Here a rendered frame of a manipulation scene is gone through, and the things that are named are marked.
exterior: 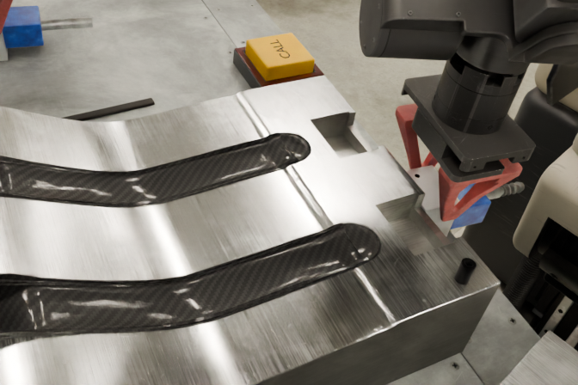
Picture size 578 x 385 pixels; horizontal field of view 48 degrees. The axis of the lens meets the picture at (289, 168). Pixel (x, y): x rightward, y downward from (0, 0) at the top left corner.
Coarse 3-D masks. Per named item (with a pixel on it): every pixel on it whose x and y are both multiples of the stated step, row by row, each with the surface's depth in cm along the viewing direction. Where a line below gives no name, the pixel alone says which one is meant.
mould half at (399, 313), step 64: (0, 128) 46; (64, 128) 50; (128, 128) 53; (192, 128) 54; (256, 128) 54; (256, 192) 49; (320, 192) 49; (384, 192) 50; (0, 256) 37; (64, 256) 39; (128, 256) 42; (192, 256) 44; (384, 256) 45; (448, 256) 46; (256, 320) 41; (320, 320) 41; (384, 320) 42; (448, 320) 45; (0, 384) 31; (64, 384) 32; (128, 384) 34; (192, 384) 37; (256, 384) 38; (320, 384) 42; (384, 384) 48
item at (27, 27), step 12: (12, 12) 71; (24, 12) 72; (36, 12) 72; (12, 24) 70; (24, 24) 70; (36, 24) 70; (48, 24) 72; (60, 24) 73; (72, 24) 73; (84, 24) 74; (0, 36) 69; (12, 36) 70; (24, 36) 71; (36, 36) 71; (0, 48) 70; (0, 60) 71
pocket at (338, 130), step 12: (312, 120) 56; (324, 120) 57; (336, 120) 57; (348, 120) 58; (324, 132) 58; (336, 132) 58; (348, 132) 58; (336, 144) 58; (348, 144) 58; (360, 144) 56
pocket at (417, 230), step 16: (416, 192) 50; (384, 208) 50; (400, 208) 51; (416, 208) 51; (400, 224) 51; (416, 224) 51; (432, 224) 50; (416, 240) 50; (432, 240) 50; (448, 240) 49
